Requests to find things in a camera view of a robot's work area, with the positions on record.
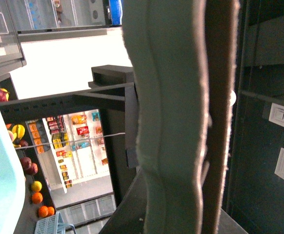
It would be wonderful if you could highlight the small blue basket far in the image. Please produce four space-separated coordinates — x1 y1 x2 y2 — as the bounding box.
34 211 76 234

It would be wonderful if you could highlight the large light blue basket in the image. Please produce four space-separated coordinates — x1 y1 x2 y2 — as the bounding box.
0 113 25 234

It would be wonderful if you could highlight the black shelf frame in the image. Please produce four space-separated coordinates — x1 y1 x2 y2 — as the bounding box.
0 64 142 215

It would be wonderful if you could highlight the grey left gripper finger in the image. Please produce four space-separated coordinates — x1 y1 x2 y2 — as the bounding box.
122 0 240 234

